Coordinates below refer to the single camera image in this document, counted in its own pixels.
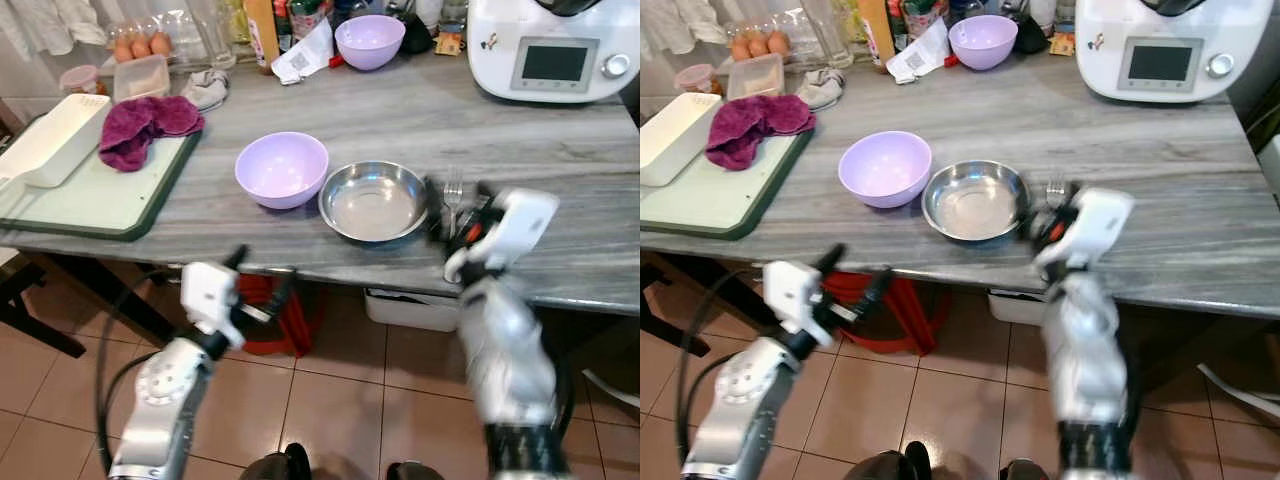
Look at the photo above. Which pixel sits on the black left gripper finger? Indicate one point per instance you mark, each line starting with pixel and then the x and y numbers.
pixel 877 295
pixel 236 258
pixel 830 258
pixel 281 295

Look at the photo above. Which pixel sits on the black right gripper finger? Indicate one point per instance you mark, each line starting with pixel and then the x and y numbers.
pixel 485 190
pixel 1074 190
pixel 436 208
pixel 1030 205

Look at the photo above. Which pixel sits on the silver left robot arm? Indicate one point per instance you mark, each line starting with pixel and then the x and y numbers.
pixel 165 400
pixel 745 400

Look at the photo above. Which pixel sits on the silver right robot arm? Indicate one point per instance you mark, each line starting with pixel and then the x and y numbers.
pixel 510 360
pixel 1085 360

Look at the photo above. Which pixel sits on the silver metal fork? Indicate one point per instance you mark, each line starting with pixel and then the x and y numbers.
pixel 453 188
pixel 1057 188

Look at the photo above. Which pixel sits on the red stool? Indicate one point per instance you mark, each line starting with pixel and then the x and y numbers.
pixel 298 320
pixel 910 315

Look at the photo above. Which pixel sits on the stainless steel bowl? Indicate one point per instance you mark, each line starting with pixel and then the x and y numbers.
pixel 972 203
pixel 372 205

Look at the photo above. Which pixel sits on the white storage bin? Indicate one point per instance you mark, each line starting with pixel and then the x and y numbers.
pixel 1015 306
pixel 410 310

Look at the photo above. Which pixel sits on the lilac plastic bowl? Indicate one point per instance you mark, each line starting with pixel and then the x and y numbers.
pixel 983 42
pixel 885 168
pixel 282 168
pixel 370 42

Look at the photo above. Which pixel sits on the pale green cutting board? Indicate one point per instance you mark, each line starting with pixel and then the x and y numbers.
pixel 715 200
pixel 100 200

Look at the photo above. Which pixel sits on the small orange packet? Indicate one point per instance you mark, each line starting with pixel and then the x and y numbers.
pixel 450 43
pixel 1062 43

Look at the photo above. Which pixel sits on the white kitchen machine with display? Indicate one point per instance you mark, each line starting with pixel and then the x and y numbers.
pixel 555 60
pixel 1160 60

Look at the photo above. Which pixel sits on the purple cloth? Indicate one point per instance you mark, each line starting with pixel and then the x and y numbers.
pixel 755 125
pixel 145 125

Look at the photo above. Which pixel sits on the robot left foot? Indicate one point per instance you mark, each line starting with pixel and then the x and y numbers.
pixel 278 465
pixel 890 465

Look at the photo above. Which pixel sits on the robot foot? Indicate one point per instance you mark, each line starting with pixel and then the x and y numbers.
pixel 890 465
pixel 1025 470
pixel 278 465
pixel 415 471

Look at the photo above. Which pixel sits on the black small container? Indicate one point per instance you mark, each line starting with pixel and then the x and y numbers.
pixel 1030 35
pixel 415 35

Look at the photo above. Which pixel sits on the dark wooden furniture leg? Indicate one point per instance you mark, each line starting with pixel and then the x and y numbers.
pixel 40 325
pixel 672 320

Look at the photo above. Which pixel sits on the grey crumpled cloth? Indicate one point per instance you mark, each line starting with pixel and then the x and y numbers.
pixel 820 88
pixel 206 88

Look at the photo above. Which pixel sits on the white paper with QR code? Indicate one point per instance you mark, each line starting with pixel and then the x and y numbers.
pixel 302 55
pixel 917 53

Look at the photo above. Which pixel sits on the clear plastic food container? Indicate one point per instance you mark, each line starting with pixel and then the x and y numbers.
pixel 756 77
pixel 142 78

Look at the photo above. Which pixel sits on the long white plastic box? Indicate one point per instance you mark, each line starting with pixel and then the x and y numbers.
pixel 675 138
pixel 50 140

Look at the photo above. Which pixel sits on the white floor object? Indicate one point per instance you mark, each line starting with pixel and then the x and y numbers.
pixel 612 390
pixel 1240 392

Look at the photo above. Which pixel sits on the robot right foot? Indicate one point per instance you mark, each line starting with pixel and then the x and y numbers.
pixel 415 471
pixel 1025 470

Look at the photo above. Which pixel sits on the clear drinking glass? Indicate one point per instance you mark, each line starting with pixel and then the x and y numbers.
pixel 826 33
pixel 213 35

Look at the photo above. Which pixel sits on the orange-brown bottle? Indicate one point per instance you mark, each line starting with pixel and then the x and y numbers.
pixel 876 33
pixel 262 35

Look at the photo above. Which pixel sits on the small jar with pink lid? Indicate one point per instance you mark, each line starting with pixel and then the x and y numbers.
pixel 694 79
pixel 79 80

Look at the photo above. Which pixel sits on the clear egg carton with eggs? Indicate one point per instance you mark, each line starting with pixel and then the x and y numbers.
pixel 140 42
pixel 758 42

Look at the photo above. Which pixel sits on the white hanging towel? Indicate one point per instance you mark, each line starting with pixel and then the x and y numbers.
pixel 50 22
pixel 685 20

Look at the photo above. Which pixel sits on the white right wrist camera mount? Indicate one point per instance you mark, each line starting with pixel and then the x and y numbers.
pixel 1095 222
pixel 520 225

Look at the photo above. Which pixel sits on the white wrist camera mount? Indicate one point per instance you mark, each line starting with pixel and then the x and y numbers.
pixel 790 295
pixel 520 225
pixel 1095 222
pixel 208 295

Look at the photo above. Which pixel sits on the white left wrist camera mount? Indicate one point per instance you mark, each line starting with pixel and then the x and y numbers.
pixel 790 295
pixel 208 295

